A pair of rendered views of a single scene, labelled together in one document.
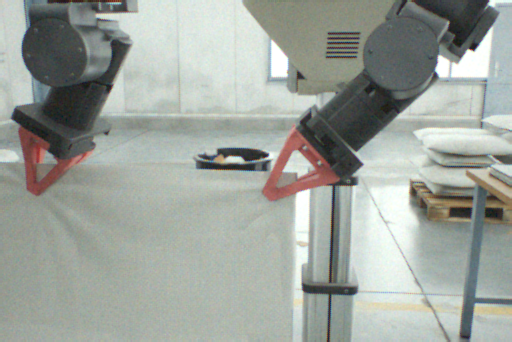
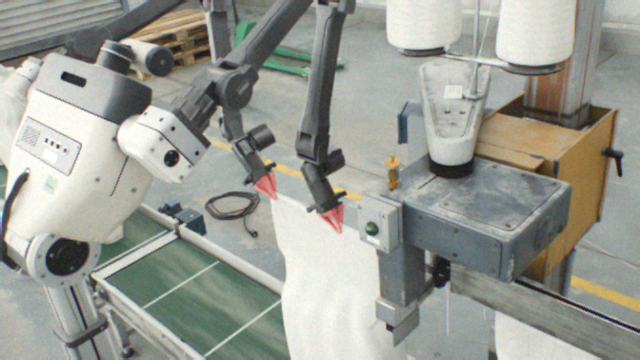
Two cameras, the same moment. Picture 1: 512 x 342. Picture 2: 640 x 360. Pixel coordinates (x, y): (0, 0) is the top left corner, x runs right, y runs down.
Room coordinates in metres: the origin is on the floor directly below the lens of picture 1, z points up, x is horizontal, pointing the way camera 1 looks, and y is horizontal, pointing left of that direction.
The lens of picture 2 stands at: (1.51, 1.06, 1.91)
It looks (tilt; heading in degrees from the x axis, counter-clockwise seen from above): 29 degrees down; 222
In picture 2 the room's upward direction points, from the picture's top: 6 degrees counter-clockwise
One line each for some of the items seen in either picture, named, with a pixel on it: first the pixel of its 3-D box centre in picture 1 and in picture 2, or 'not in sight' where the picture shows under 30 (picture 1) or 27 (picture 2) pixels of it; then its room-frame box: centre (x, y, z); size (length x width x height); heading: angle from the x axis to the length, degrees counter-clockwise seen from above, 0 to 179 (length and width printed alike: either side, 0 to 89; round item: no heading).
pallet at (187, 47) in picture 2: not in sight; (168, 41); (-2.54, -4.63, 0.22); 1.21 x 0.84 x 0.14; 175
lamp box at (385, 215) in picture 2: not in sight; (380, 222); (0.73, 0.52, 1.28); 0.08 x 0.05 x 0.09; 85
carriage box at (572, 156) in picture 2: not in sight; (531, 179); (0.25, 0.64, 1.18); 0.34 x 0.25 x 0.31; 175
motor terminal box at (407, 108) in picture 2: not in sight; (413, 127); (0.24, 0.30, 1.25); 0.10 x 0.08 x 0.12; 20
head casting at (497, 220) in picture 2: not in sight; (470, 237); (0.59, 0.64, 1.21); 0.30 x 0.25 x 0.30; 85
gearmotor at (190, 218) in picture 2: not in sight; (177, 218); (0.07, -1.22, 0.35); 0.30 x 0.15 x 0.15; 85
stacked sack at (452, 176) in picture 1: (467, 175); not in sight; (3.62, -1.64, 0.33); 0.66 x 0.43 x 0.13; 85
